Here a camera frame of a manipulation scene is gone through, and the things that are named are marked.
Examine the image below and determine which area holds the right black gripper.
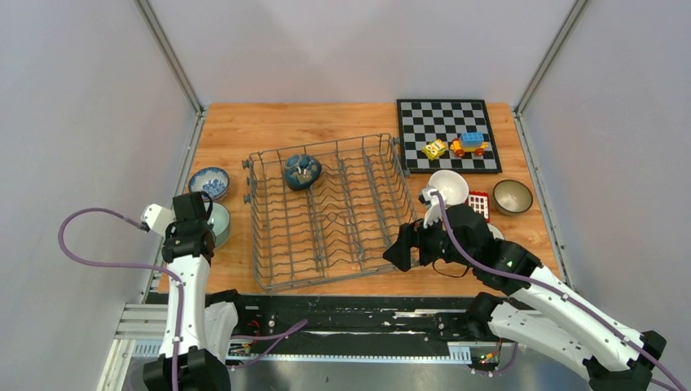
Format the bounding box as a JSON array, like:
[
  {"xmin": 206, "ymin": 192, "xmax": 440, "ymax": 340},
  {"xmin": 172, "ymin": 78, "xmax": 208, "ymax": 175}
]
[{"xmin": 382, "ymin": 208, "xmax": 475, "ymax": 271}]

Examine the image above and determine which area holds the beige speckled bowl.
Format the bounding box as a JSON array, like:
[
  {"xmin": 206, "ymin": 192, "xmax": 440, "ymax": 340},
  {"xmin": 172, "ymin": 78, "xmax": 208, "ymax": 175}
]
[{"xmin": 428, "ymin": 169, "xmax": 469, "ymax": 206}]

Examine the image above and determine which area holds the dark blue white bowl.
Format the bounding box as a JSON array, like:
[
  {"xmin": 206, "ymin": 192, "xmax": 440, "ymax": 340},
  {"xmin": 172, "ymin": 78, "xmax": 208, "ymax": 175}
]
[{"xmin": 487, "ymin": 223, "xmax": 505, "ymax": 239}]

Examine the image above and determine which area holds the black striped bowl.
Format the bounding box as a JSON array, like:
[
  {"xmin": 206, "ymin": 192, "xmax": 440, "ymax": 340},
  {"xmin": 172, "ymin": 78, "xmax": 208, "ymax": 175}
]
[{"xmin": 491, "ymin": 179, "xmax": 535, "ymax": 216}]

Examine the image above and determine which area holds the grey wire dish rack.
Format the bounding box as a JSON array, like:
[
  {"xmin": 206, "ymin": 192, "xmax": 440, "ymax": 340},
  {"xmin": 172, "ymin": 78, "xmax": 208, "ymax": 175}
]
[{"xmin": 243, "ymin": 134, "xmax": 416, "ymax": 292}]

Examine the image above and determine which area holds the dark teal glazed bowl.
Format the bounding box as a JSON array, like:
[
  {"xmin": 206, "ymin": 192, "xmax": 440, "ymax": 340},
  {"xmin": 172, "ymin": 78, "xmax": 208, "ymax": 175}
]
[{"xmin": 283, "ymin": 154, "xmax": 323, "ymax": 191}]

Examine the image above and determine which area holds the pale green bowl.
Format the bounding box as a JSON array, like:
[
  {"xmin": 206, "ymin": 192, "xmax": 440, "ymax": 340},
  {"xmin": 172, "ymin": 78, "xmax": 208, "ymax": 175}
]
[{"xmin": 208, "ymin": 202, "xmax": 231, "ymax": 248}]

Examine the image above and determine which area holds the blue floral white bowl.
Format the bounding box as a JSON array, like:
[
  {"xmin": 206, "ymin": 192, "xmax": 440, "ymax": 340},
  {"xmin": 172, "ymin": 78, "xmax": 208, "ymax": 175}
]
[{"xmin": 187, "ymin": 166, "xmax": 230, "ymax": 201}]

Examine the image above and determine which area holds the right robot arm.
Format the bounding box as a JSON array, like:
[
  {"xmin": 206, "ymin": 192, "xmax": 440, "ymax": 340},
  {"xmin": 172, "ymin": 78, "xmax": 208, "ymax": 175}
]
[{"xmin": 383, "ymin": 204, "xmax": 667, "ymax": 390}]

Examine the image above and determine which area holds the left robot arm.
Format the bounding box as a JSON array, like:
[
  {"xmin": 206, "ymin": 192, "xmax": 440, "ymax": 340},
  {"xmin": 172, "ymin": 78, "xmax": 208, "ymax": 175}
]
[{"xmin": 142, "ymin": 191, "xmax": 250, "ymax": 390}]

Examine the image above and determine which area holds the red white toy block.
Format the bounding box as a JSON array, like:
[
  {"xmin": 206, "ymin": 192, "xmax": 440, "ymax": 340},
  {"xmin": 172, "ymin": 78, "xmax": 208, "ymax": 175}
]
[{"xmin": 466, "ymin": 191, "xmax": 491, "ymax": 222}]

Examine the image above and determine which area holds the yellow toy block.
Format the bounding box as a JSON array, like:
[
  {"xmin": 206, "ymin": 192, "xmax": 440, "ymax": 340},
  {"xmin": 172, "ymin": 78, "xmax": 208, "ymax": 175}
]
[{"xmin": 421, "ymin": 138, "xmax": 447, "ymax": 160}]

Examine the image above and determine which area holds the orange blue toy car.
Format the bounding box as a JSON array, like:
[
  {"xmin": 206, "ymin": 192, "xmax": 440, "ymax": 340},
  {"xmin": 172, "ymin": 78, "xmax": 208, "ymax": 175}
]
[{"xmin": 450, "ymin": 132, "xmax": 489, "ymax": 158}]

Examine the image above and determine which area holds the black white checkerboard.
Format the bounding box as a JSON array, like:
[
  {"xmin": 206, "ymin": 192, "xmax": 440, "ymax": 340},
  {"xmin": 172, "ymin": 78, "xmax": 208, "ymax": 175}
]
[{"xmin": 396, "ymin": 99, "xmax": 502, "ymax": 174}]

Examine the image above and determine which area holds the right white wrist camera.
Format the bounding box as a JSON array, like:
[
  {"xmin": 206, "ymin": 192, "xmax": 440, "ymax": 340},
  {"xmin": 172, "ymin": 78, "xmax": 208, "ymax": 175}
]
[{"xmin": 418, "ymin": 187, "xmax": 442, "ymax": 228}]

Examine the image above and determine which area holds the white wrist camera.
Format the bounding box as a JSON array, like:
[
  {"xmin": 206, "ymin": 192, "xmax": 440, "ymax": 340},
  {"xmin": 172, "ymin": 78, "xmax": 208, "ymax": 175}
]
[
  {"xmin": 418, "ymin": 187, "xmax": 442, "ymax": 228},
  {"xmin": 140, "ymin": 204, "xmax": 176, "ymax": 237}
]

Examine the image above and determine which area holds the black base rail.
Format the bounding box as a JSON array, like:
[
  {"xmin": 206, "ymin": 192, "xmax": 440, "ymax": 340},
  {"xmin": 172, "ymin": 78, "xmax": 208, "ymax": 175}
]
[{"xmin": 116, "ymin": 293, "xmax": 605, "ymax": 363}]

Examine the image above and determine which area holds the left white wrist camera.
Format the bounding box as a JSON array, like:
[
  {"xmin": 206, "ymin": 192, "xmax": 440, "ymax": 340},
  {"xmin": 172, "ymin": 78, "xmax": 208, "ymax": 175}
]
[{"xmin": 140, "ymin": 204, "xmax": 176, "ymax": 237}]

